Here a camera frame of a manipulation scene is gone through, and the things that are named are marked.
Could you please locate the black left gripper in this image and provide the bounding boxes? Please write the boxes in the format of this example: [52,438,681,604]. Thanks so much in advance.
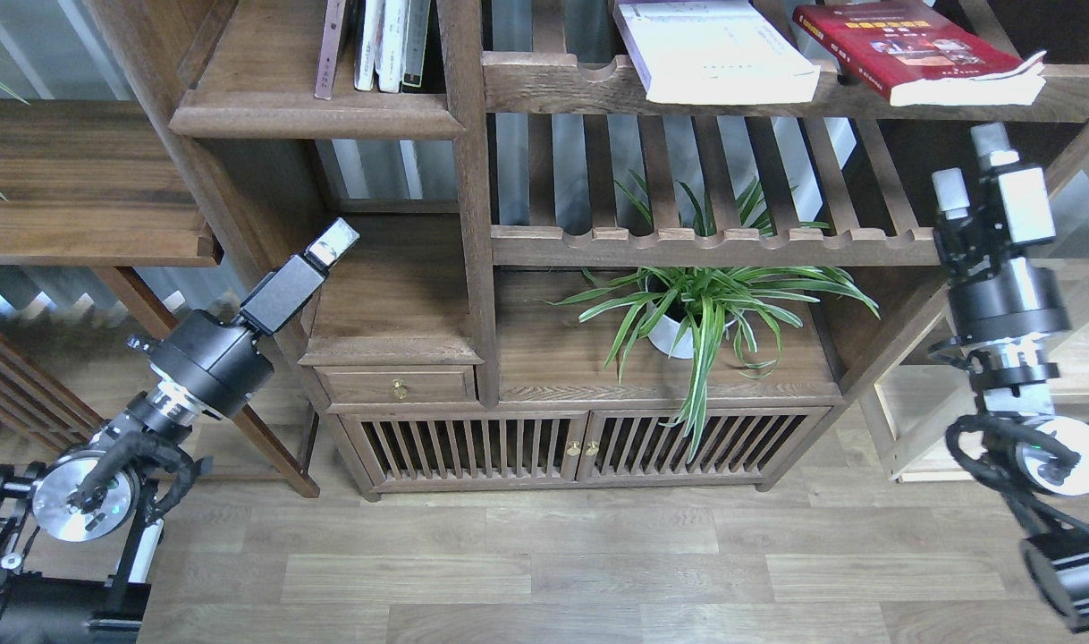
[127,217,359,421]

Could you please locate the spider plant green leaves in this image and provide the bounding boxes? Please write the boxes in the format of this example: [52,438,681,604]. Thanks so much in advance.
[548,170,882,464]

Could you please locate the light wooden shelf frame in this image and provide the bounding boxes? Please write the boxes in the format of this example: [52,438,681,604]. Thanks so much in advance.
[857,121,1089,482]

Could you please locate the dark spine upright book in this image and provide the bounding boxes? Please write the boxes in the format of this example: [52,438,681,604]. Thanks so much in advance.
[401,0,433,93]

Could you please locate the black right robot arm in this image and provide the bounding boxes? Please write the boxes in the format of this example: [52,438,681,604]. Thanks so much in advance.
[930,123,1089,632]

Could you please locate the white plant pot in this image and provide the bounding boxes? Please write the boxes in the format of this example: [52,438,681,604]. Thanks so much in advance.
[646,304,695,360]

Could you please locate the white upright book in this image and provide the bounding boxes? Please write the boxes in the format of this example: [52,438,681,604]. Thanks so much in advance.
[376,0,409,93]
[353,0,386,92]

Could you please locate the maroon book white characters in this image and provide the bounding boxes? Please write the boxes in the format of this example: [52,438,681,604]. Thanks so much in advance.
[313,0,348,99]

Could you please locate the dark slatted wooden rack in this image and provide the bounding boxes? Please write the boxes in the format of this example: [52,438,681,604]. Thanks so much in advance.
[0,309,155,467]

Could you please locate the brass drawer knob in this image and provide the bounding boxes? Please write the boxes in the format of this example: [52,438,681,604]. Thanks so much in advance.
[391,379,409,401]

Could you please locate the white upright book left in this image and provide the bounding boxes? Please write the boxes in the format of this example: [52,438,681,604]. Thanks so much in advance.
[353,0,386,92]

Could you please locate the red hardcover book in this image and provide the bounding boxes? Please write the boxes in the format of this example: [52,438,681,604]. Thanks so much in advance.
[791,1,1047,106]

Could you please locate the dark wooden bookshelf cabinet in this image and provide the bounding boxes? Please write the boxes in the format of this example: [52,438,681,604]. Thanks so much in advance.
[87,1,1089,500]

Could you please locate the white paperback book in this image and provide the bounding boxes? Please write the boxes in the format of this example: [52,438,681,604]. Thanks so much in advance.
[613,1,820,106]

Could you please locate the white upright book middle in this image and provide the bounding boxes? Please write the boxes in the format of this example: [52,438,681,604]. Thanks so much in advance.
[376,0,409,93]

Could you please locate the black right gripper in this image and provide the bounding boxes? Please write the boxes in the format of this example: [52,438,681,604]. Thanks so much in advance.
[932,123,1070,347]

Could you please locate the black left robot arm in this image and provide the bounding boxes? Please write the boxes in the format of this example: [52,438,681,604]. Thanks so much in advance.
[0,219,359,643]

